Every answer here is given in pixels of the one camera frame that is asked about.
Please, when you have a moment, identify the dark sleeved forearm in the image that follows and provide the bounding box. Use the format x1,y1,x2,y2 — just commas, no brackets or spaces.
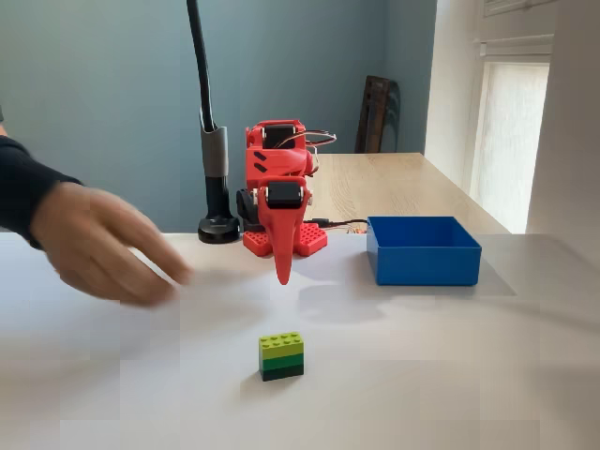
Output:
0,134,84,250

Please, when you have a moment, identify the light wooden table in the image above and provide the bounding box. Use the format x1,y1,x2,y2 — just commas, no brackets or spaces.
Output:
304,152,513,235

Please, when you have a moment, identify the window with white blind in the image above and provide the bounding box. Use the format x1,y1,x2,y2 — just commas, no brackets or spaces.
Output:
468,33,557,235

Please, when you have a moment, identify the green lego brick stack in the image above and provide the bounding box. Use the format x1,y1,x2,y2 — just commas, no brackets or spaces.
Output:
257,331,306,383

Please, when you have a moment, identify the black power cable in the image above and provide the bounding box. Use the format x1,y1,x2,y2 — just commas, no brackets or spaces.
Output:
303,217,369,232

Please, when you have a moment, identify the black gooseneck camera stand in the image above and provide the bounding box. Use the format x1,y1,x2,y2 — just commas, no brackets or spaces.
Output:
186,0,244,245

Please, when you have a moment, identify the person's bare hand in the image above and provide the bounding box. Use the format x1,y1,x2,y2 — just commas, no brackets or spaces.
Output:
31,182,194,308

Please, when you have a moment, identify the blue plastic bin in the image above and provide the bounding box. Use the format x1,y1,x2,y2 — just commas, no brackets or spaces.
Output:
366,215,483,287

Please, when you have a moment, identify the red white servo wire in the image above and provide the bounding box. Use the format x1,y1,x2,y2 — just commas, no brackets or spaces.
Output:
303,129,338,154

